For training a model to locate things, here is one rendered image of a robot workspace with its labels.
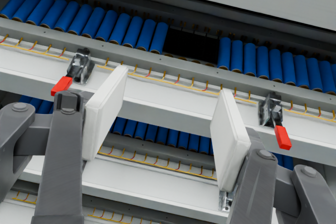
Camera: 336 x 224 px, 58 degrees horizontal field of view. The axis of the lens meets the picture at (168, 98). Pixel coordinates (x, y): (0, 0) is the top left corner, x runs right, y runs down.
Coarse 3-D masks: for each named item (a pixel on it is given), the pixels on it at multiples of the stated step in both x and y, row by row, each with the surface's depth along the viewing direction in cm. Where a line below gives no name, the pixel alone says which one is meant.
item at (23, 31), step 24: (0, 24) 41; (24, 24) 42; (24, 48) 42; (48, 48) 42; (72, 48) 42; (96, 48) 42; (120, 48) 42; (168, 72) 43; (192, 72) 42; (216, 72) 42; (264, 96) 43; (288, 96) 43; (312, 96) 42
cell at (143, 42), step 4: (148, 20) 47; (152, 20) 48; (144, 24) 47; (148, 24) 47; (152, 24) 47; (144, 28) 46; (148, 28) 46; (152, 28) 47; (144, 32) 46; (148, 32) 46; (152, 32) 47; (140, 36) 45; (144, 36) 45; (148, 36) 45; (140, 40) 45; (144, 40) 45; (148, 40) 45; (140, 44) 44; (144, 44) 44; (148, 44) 45; (144, 48) 44
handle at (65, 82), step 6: (78, 60) 39; (78, 66) 40; (72, 72) 38; (60, 78) 36; (66, 78) 36; (72, 78) 37; (60, 84) 35; (66, 84) 35; (54, 90) 34; (60, 90) 34
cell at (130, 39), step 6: (132, 18) 48; (138, 18) 47; (132, 24) 46; (138, 24) 47; (132, 30) 45; (138, 30) 46; (126, 36) 45; (132, 36) 45; (126, 42) 44; (132, 42) 44
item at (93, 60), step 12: (0, 36) 42; (36, 48) 43; (96, 60) 43; (144, 72) 43; (156, 72) 43; (204, 84) 43; (240, 96) 43; (252, 96) 43; (300, 108) 43; (312, 108) 44
